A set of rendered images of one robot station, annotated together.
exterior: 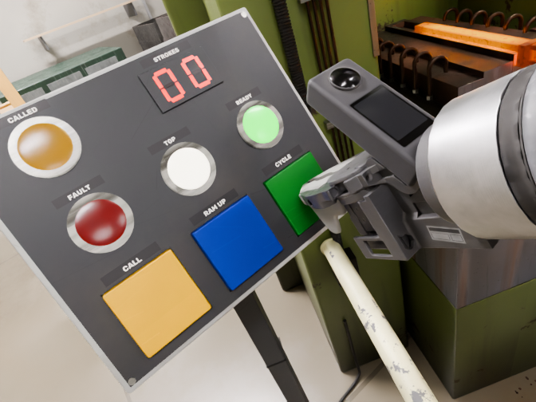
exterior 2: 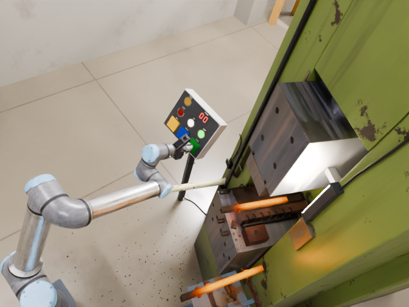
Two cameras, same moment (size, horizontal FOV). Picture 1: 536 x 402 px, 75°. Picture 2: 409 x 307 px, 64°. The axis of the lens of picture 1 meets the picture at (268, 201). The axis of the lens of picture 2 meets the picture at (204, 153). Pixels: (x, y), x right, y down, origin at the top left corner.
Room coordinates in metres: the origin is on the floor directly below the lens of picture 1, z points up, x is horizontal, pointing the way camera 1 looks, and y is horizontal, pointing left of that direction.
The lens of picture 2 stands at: (-0.15, -1.14, 2.58)
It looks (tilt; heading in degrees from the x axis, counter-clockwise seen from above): 53 degrees down; 62
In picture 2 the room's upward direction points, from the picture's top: 18 degrees clockwise
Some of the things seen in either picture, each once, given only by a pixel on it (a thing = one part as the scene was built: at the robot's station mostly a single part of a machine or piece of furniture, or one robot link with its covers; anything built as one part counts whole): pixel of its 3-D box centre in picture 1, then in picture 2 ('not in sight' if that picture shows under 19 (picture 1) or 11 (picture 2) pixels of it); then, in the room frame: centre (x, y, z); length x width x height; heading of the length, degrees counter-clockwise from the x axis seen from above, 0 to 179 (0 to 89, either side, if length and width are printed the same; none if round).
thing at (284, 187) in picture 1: (301, 193); (193, 145); (0.35, -0.04, 1.00); 0.07 x 0.05 x 0.07; 116
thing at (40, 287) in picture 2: not in sight; (40, 299); (-0.53, -0.71, 0.79); 0.17 x 0.15 x 0.18; 120
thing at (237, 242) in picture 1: (238, 242); (183, 134); (0.30, 0.05, 1.01); 0.07 x 0.05 x 0.07; 116
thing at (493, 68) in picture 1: (435, 57); (268, 201); (0.72, -0.45, 0.96); 0.42 x 0.20 x 0.09; 1
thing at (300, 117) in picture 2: not in sight; (319, 145); (0.72, -0.49, 1.56); 0.42 x 0.39 x 0.40; 1
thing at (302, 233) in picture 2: not in sight; (300, 234); (0.65, -0.77, 1.27); 0.09 x 0.02 x 0.17; 91
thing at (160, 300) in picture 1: (159, 301); (173, 123); (0.25, 0.14, 1.01); 0.07 x 0.05 x 0.07; 116
